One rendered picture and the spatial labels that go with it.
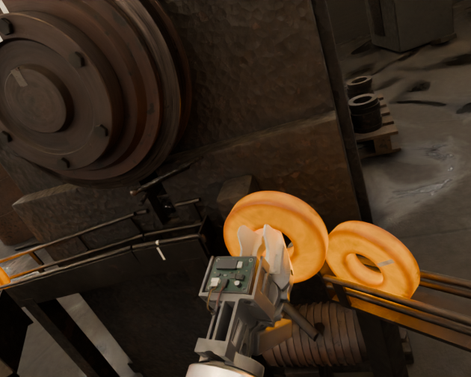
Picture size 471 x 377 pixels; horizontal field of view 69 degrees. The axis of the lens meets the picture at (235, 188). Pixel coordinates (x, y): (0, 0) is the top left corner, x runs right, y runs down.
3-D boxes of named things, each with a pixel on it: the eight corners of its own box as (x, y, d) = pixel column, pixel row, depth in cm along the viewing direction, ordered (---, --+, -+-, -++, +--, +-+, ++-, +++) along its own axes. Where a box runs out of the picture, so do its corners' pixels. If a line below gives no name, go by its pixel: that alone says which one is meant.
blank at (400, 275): (375, 298, 64) (365, 311, 62) (318, 235, 66) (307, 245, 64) (444, 286, 50) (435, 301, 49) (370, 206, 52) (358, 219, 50)
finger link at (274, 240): (279, 198, 46) (266, 258, 41) (293, 224, 50) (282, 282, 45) (259, 200, 48) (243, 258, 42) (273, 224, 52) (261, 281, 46)
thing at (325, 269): (350, 275, 69) (333, 232, 65) (353, 276, 68) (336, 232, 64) (330, 301, 65) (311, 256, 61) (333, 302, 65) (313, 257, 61)
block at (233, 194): (255, 251, 94) (223, 176, 84) (283, 247, 92) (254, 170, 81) (249, 280, 85) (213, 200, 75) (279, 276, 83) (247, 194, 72)
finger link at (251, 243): (259, 200, 48) (243, 258, 42) (273, 224, 52) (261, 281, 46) (238, 201, 49) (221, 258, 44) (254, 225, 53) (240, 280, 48)
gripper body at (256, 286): (267, 250, 39) (242, 362, 32) (290, 285, 45) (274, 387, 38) (210, 250, 43) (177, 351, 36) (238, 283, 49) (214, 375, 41)
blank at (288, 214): (214, 200, 54) (205, 212, 51) (306, 179, 46) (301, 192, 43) (254, 273, 60) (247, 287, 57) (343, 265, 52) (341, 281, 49)
